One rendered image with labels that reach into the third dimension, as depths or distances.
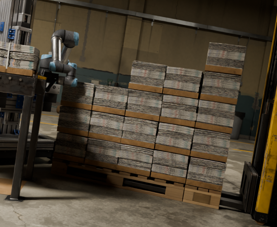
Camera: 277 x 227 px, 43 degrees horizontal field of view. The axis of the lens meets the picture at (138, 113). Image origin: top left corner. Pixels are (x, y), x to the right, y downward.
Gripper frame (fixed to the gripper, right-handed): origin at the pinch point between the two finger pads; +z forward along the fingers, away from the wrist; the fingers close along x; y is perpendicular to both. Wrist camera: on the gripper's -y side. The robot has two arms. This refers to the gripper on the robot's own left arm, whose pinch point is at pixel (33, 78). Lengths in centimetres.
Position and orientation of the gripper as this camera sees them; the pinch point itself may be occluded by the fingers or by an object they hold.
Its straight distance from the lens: 304.6
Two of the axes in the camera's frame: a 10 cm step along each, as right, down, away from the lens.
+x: 1.4, 0.5, -9.9
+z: -9.8, -1.5, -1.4
